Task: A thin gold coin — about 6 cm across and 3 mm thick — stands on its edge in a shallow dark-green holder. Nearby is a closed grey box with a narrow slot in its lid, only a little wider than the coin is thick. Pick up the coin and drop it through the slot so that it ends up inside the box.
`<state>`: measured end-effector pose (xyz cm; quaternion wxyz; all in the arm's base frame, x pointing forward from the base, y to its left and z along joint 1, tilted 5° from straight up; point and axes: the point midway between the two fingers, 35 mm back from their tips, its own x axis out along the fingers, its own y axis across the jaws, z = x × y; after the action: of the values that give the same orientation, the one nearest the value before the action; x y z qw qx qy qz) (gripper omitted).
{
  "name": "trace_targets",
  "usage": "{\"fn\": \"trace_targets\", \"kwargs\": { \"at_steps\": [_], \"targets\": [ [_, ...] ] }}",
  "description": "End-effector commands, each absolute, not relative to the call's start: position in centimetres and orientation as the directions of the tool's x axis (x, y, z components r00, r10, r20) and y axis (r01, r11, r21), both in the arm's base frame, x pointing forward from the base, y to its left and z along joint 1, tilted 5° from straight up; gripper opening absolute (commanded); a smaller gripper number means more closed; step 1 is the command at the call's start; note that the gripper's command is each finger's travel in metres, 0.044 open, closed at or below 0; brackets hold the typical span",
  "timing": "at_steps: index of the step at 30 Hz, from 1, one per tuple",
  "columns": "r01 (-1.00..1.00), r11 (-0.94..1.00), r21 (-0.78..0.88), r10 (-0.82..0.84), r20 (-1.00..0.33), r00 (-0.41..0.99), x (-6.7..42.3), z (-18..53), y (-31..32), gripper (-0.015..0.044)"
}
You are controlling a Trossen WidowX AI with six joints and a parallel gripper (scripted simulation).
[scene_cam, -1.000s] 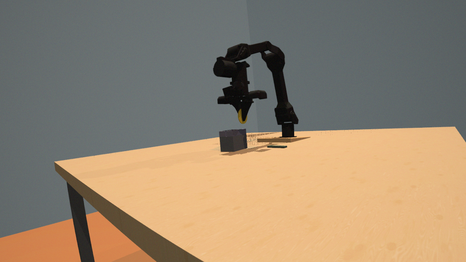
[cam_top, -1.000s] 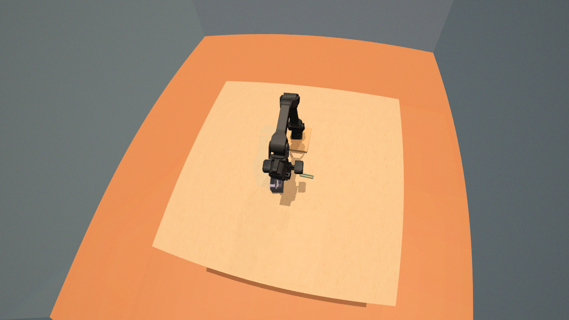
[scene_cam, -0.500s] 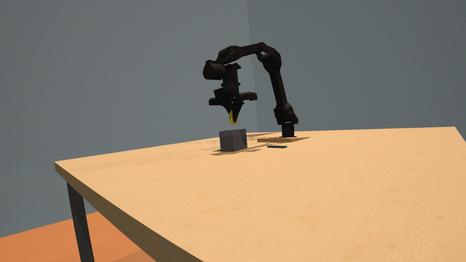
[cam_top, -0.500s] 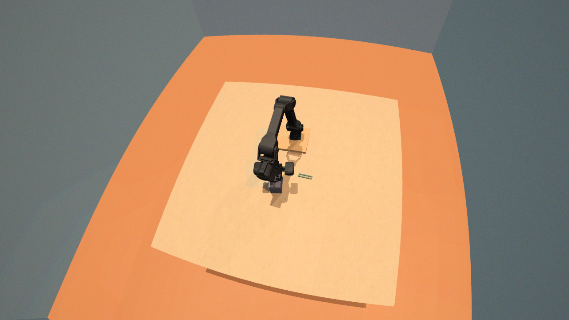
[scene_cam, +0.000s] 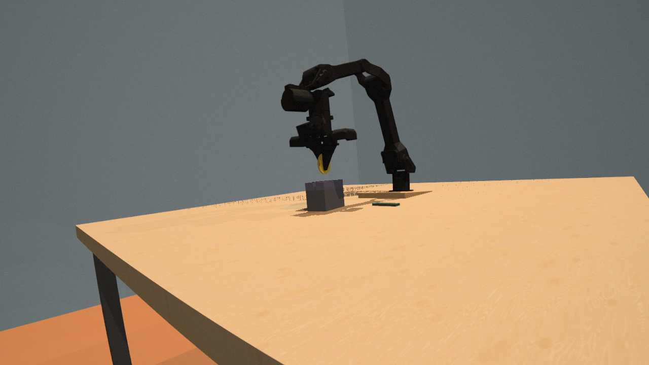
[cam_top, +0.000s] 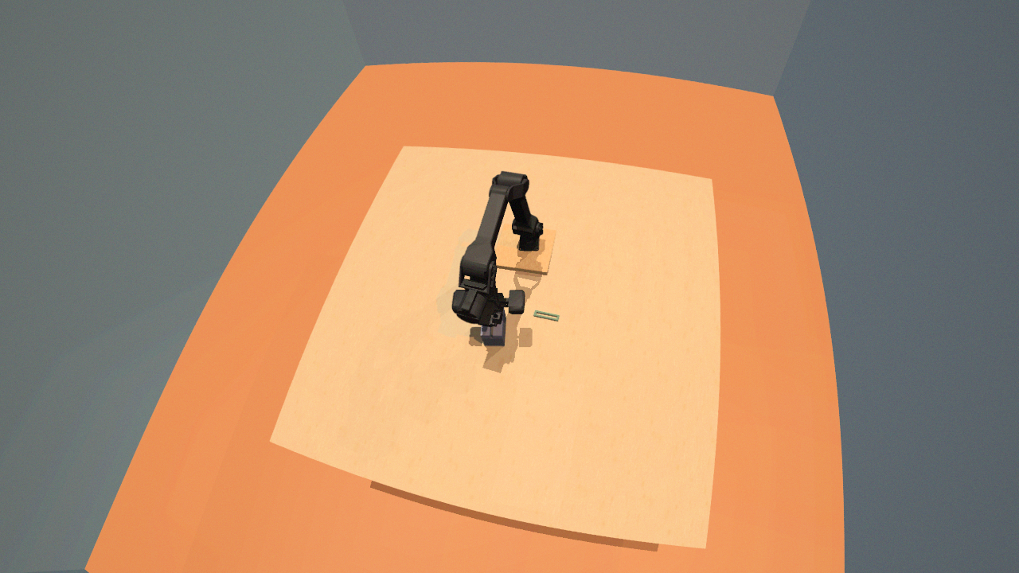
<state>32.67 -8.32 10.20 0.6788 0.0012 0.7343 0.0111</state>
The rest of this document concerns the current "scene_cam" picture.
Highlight gold coin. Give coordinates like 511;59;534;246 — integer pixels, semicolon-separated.
317;154;331;174

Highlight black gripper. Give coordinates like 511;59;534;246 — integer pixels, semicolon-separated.
289;111;357;170

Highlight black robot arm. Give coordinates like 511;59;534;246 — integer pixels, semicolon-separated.
281;59;416;192

